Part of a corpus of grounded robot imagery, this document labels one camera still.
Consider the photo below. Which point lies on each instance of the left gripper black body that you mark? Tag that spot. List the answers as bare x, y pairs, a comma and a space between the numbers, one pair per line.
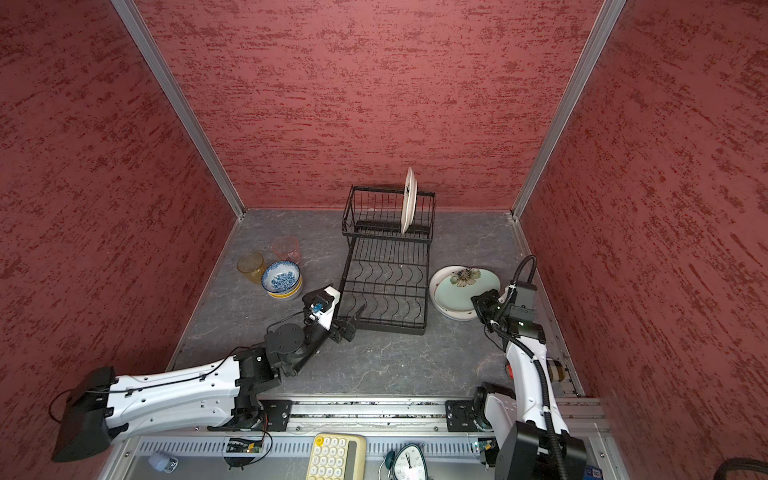
337, 333

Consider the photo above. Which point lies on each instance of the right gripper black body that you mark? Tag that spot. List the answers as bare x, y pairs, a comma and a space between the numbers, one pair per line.
490, 308

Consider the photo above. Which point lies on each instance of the white plate blue rim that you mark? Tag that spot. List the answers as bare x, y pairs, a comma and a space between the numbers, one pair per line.
452, 300

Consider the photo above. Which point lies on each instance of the mint green plate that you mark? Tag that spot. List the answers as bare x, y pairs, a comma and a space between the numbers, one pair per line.
487, 279

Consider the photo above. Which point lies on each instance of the blue floral white bowl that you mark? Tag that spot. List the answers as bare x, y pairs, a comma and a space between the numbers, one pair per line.
280, 277

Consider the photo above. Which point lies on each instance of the pink drinking glass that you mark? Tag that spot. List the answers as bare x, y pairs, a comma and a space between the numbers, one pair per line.
286, 248

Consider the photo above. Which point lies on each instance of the amber drinking glass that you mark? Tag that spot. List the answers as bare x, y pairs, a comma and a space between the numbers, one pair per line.
252, 266

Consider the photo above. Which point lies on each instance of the cream plate gold rim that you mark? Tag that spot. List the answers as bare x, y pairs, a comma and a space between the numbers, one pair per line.
409, 200

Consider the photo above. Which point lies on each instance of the yellow bowl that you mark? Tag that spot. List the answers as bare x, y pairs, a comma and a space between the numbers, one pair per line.
287, 294

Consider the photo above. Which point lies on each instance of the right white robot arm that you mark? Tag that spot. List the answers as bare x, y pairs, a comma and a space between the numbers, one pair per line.
534, 441

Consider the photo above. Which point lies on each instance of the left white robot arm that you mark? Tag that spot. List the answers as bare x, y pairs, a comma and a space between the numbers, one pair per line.
105, 408

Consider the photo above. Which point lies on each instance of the yellow calculator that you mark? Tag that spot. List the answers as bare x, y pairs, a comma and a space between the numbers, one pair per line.
337, 457

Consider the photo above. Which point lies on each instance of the teal alarm clock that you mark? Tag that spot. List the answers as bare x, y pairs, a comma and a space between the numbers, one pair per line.
407, 463

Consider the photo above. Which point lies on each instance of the small grey cap object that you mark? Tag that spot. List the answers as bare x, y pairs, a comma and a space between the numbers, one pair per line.
163, 462

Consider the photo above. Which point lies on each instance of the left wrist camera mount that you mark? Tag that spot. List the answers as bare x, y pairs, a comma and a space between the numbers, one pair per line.
320, 305

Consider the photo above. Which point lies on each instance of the black wire dish rack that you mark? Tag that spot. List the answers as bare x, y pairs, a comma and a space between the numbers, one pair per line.
385, 269

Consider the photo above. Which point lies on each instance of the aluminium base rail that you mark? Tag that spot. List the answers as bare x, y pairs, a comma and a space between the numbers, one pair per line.
455, 440

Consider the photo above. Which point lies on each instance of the aluminium corner post right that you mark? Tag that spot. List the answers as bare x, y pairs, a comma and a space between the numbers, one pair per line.
604, 24

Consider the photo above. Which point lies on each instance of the aluminium corner post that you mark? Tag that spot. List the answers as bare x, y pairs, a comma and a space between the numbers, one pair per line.
604, 24
132, 19

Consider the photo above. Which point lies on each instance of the aluminium corner post left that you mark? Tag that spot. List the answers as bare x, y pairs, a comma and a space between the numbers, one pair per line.
132, 19

